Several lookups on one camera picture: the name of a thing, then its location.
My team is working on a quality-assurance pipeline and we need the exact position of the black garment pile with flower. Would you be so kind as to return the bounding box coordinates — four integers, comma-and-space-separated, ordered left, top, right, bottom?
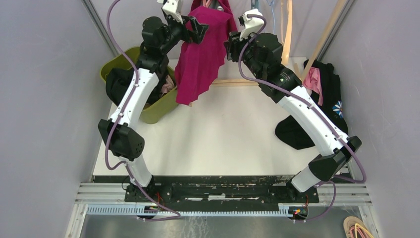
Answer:
274, 60, 349, 150

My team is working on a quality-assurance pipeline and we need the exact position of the light pink dress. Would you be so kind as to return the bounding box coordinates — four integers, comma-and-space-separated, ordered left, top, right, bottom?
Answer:
160, 74, 176, 98

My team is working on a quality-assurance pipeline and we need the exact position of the grey toothed cable rail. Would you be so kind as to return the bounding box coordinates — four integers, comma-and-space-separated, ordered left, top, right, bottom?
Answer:
86, 204, 291, 218

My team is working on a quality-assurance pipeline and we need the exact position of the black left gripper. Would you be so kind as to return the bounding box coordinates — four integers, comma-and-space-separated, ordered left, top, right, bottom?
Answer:
160, 14, 209, 54

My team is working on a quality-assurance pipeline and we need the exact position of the light blue hanger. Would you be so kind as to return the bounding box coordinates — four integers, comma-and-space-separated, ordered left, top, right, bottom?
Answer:
266, 0, 277, 35

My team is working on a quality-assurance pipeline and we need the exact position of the wooden clothes rack frame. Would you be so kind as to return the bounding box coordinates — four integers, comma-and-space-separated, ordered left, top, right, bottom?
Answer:
212, 0, 349, 86

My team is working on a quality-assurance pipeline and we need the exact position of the beige wooden hanger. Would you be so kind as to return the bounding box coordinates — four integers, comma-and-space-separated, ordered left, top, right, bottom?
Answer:
281, 0, 293, 65

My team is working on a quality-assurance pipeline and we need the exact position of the pink cloth on pile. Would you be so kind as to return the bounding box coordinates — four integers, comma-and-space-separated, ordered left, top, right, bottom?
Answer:
303, 67, 323, 106

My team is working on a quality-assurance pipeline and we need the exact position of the hangers bundle in corner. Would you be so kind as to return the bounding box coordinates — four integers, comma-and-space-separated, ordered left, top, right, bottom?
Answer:
343, 216, 374, 238

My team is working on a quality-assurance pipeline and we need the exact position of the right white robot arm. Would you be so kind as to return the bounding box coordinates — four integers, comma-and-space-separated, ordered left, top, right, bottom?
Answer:
224, 31, 362, 202

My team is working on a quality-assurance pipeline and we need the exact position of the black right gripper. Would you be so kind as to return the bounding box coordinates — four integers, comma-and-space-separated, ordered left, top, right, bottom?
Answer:
224, 26, 264, 80

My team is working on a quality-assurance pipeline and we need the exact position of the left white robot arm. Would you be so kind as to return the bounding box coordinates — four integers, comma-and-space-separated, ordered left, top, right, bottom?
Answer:
98, 15, 209, 202

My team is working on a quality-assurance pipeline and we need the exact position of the magenta skirt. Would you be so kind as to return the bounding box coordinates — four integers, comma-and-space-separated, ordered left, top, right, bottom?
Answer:
175, 0, 237, 105

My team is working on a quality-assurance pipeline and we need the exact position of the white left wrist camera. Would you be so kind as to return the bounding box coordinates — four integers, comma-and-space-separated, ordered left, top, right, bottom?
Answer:
157, 0, 183, 23

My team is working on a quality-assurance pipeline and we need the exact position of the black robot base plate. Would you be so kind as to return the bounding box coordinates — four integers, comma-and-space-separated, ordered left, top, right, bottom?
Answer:
93, 175, 320, 213

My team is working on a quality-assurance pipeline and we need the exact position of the grey wall conduit strip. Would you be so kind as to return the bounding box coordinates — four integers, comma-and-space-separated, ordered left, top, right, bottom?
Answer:
81, 0, 118, 57

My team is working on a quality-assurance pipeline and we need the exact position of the grey-blue plastic hanger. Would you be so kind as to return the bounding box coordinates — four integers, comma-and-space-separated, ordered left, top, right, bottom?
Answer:
251, 0, 260, 9

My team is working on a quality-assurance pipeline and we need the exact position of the pink hanger hook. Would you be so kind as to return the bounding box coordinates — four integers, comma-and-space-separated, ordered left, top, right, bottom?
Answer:
202, 0, 213, 7

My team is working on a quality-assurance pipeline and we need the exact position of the olive green plastic basket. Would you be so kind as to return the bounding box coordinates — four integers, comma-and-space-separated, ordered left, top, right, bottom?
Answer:
100, 55, 178, 124

